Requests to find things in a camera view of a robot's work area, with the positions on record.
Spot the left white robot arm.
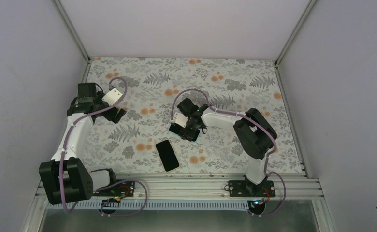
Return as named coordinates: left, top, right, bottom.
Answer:
left=39, top=83, right=126, bottom=205

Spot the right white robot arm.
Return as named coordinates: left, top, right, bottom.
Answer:
left=169, top=98, right=277, bottom=197

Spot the floral patterned mat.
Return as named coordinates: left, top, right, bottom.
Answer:
left=83, top=57, right=303, bottom=174

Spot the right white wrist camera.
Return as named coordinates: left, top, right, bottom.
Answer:
left=172, top=112, right=188, bottom=128

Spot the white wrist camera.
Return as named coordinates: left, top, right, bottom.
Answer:
left=172, top=112, right=188, bottom=128
left=102, top=88, right=123, bottom=106

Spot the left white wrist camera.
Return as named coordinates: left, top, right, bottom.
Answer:
left=102, top=88, right=123, bottom=106

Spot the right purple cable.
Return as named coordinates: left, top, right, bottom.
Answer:
left=170, top=88, right=287, bottom=217

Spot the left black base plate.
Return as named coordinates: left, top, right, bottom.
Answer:
left=93, top=181, right=135, bottom=198

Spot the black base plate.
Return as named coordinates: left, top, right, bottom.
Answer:
left=93, top=181, right=135, bottom=198
left=223, top=180, right=276, bottom=198

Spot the aluminium mounting rail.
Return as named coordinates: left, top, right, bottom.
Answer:
left=36, top=173, right=324, bottom=201

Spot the white slotted cable duct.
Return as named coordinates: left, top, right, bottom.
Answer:
left=47, top=200, right=256, bottom=211

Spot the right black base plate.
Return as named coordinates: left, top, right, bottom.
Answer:
left=223, top=180, right=276, bottom=198

